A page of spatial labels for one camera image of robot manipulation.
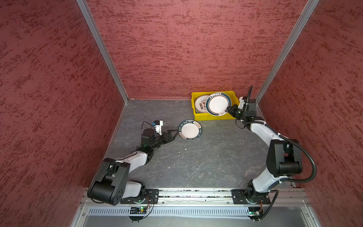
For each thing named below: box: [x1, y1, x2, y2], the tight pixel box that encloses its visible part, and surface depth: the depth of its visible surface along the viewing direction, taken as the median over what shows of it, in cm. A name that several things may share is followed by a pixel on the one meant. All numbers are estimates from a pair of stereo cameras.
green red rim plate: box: [205, 92, 233, 117], surface depth 99 cm
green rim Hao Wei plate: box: [178, 119, 203, 141], surface depth 103 cm
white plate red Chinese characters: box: [194, 94, 211, 114], surface depth 112 cm
